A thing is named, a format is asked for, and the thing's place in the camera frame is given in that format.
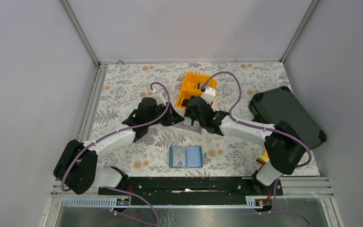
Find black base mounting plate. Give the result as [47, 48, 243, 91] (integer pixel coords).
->
[116, 173, 283, 206]

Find slotted aluminium cable rail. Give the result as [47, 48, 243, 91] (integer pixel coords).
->
[62, 197, 130, 208]

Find yellow card storage bin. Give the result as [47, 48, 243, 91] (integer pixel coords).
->
[175, 72, 210, 109]

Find blue card holder wallet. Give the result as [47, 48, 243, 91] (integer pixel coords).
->
[169, 146, 204, 169]

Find small yellow green block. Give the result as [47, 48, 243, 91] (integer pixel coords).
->
[256, 151, 269, 165]

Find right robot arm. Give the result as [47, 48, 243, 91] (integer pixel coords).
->
[185, 96, 310, 195]

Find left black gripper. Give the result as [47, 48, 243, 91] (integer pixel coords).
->
[147, 102, 184, 127]

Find purple cable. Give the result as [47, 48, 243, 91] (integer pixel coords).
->
[60, 82, 171, 192]
[200, 71, 313, 168]

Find white card storage bin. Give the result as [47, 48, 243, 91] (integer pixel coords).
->
[170, 117, 207, 138]

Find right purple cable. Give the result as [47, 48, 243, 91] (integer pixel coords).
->
[200, 71, 313, 168]

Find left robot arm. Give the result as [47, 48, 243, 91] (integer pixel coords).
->
[53, 97, 184, 195]

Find black hard case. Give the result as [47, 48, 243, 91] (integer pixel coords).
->
[248, 86, 327, 149]

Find credit card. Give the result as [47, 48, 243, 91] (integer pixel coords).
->
[172, 147, 185, 166]

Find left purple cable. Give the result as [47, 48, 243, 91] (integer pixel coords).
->
[60, 82, 171, 192]

